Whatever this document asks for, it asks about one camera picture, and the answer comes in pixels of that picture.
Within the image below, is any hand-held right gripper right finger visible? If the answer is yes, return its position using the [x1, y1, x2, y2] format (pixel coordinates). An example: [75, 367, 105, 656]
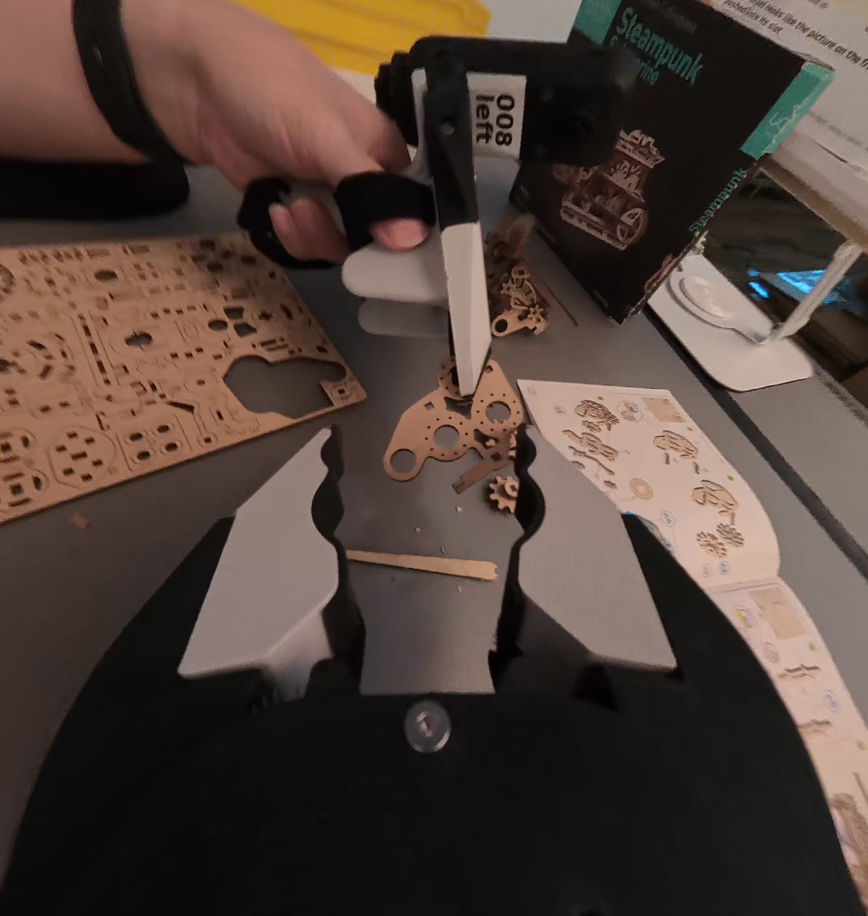
[490, 426, 680, 674]

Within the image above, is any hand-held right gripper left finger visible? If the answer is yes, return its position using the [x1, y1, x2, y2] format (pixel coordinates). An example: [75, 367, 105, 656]
[176, 426, 367, 701]

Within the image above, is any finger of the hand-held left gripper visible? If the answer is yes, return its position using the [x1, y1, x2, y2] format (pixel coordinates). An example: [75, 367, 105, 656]
[440, 220, 494, 396]

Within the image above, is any perforated wooden plate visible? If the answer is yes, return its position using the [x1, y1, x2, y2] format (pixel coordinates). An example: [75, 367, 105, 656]
[382, 358, 527, 484]

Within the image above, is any partly built wooden model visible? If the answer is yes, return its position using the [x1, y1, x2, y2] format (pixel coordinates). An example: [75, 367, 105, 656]
[480, 215, 579, 341]

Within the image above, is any black model kit box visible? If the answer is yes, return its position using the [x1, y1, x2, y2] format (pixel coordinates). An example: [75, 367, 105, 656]
[509, 0, 836, 324]

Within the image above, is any wooden parts sheet with cutout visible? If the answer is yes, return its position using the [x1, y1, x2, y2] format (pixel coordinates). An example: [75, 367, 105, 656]
[0, 230, 368, 534]

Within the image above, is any person's left hand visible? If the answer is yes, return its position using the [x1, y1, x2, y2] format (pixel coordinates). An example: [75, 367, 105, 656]
[119, 0, 431, 264]

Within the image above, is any thin wooden stick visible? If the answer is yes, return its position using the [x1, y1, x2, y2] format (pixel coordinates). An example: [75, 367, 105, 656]
[344, 550, 499, 582]

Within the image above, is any illustrated instruction manual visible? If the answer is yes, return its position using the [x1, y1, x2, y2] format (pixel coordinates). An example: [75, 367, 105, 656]
[517, 379, 868, 916]

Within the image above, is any yellow plastic bin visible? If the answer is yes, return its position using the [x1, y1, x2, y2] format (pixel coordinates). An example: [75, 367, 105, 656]
[284, 0, 494, 76]

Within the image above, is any white desktop stand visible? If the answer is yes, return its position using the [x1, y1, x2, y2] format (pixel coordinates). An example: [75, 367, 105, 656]
[647, 239, 864, 393]

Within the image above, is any white printed sign board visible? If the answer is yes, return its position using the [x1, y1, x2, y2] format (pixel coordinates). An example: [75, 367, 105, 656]
[720, 0, 868, 180]

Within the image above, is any black wristband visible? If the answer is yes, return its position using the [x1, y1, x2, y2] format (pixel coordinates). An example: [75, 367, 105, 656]
[72, 0, 185, 162]

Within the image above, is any black ribbed wrist rest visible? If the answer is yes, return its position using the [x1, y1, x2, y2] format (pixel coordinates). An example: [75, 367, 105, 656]
[0, 154, 192, 221]

